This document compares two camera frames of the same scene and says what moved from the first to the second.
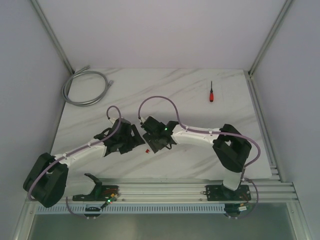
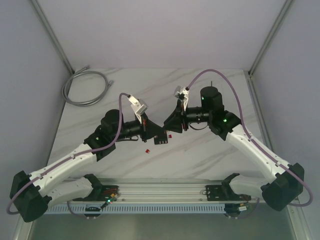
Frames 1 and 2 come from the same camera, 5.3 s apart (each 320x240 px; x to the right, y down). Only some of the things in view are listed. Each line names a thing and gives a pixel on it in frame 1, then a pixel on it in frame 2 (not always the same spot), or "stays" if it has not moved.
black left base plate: x=100 y=193 stays
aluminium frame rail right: x=254 y=95 stays
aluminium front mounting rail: x=262 y=189 stays
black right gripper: x=154 y=146 → x=173 y=123
